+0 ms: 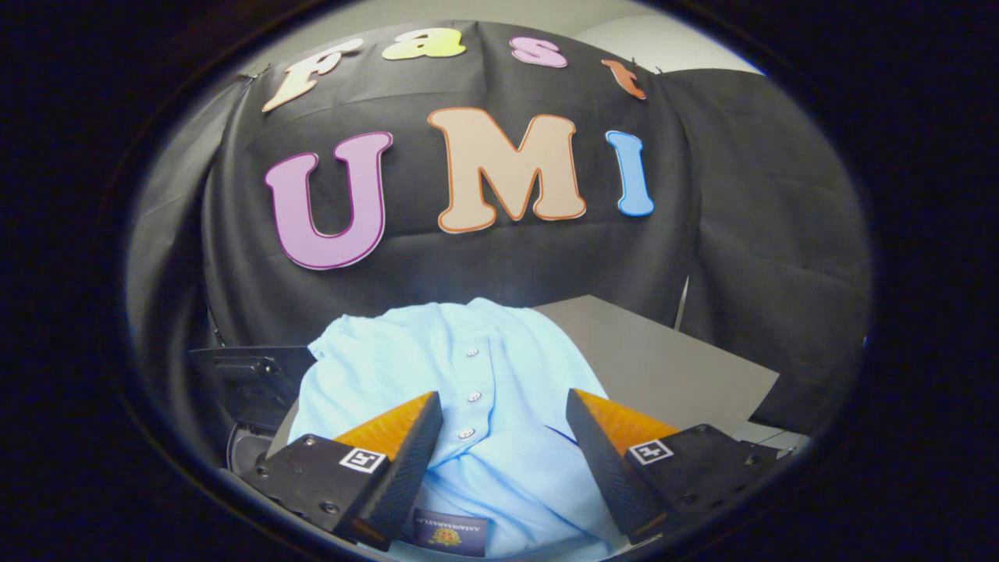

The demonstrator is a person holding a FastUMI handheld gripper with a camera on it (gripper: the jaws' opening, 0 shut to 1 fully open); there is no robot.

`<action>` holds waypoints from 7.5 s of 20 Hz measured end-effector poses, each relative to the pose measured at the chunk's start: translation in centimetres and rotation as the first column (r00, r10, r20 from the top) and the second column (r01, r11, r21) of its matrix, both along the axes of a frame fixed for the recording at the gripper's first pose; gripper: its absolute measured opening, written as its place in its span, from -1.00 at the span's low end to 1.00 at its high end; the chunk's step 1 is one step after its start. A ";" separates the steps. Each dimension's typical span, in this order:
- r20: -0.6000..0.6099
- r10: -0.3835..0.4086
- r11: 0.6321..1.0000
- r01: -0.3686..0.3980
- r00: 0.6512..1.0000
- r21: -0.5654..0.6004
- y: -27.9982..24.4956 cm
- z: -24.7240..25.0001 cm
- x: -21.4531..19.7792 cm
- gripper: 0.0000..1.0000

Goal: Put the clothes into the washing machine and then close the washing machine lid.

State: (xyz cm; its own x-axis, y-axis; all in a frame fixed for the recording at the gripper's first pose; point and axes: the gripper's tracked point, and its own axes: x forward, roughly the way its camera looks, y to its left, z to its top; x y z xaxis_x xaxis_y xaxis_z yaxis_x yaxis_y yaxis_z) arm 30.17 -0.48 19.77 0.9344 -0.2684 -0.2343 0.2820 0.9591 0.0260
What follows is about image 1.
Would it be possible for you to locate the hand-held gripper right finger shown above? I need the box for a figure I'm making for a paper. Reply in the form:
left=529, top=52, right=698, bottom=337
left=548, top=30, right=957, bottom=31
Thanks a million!
left=566, top=389, right=779, bottom=544

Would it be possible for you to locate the light blue button shirt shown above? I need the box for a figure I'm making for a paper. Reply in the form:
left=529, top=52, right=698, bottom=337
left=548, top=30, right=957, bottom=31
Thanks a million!
left=287, top=297, right=625, bottom=559

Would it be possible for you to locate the beige cabinet with dark frame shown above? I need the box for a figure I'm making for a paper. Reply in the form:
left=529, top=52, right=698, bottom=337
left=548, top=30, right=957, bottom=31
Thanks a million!
left=269, top=295, right=781, bottom=461

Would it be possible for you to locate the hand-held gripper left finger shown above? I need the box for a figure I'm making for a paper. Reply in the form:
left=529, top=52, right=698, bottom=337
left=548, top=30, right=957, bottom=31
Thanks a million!
left=244, top=392, right=444, bottom=552

